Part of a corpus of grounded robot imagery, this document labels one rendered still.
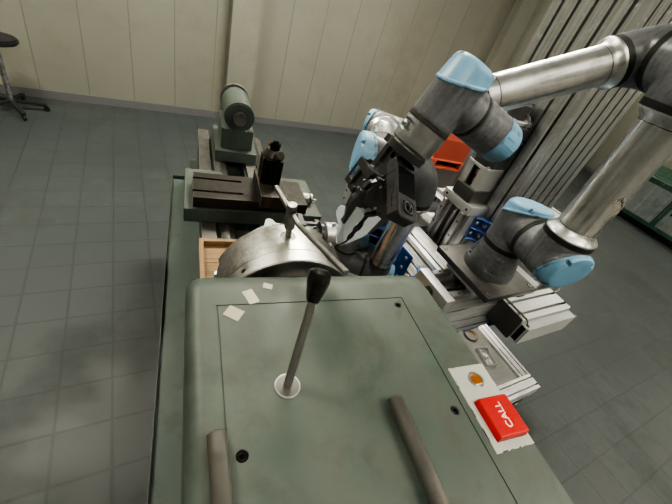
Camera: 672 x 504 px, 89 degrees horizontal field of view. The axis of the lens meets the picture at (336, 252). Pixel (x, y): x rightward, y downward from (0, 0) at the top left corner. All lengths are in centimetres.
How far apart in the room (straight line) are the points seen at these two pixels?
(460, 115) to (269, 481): 55
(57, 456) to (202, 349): 140
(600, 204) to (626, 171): 7
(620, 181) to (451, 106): 43
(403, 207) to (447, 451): 35
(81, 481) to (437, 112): 173
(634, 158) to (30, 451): 209
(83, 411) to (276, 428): 153
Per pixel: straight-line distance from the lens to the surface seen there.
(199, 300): 59
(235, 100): 178
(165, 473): 122
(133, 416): 190
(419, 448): 51
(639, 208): 738
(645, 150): 88
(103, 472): 183
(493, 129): 63
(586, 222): 91
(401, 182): 57
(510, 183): 125
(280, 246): 74
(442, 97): 58
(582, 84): 88
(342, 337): 58
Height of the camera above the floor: 169
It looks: 37 degrees down
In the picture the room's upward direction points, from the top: 20 degrees clockwise
